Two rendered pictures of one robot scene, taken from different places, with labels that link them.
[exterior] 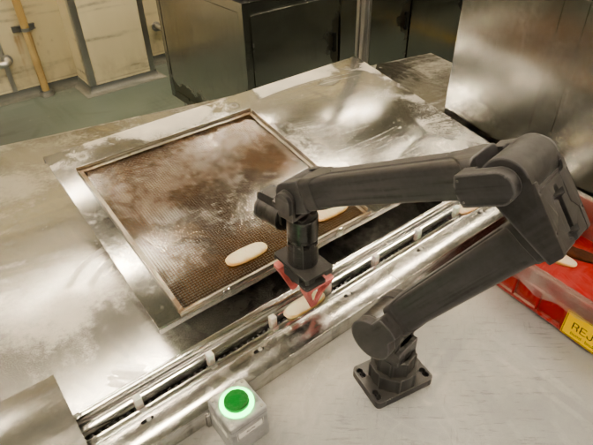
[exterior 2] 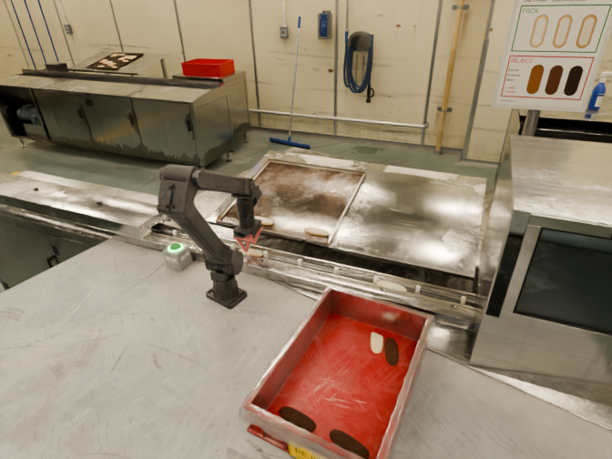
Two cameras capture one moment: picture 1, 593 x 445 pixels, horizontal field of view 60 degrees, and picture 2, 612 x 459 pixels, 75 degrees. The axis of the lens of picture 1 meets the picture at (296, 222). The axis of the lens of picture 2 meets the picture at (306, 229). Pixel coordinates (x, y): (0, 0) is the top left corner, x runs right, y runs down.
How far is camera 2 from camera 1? 1.24 m
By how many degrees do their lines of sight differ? 50
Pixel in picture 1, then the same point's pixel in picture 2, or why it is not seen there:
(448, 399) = (222, 317)
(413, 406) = (212, 307)
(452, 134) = (456, 250)
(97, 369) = not seen: hidden behind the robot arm
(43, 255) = not seen: hidden behind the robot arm
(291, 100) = (396, 179)
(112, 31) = (494, 127)
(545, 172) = (175, 178)
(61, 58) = (458, 135)
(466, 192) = not seen: hidden behind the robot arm
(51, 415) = (151, 213)
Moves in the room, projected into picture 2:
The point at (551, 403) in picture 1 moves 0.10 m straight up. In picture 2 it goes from (239, 356) to (235, 331)
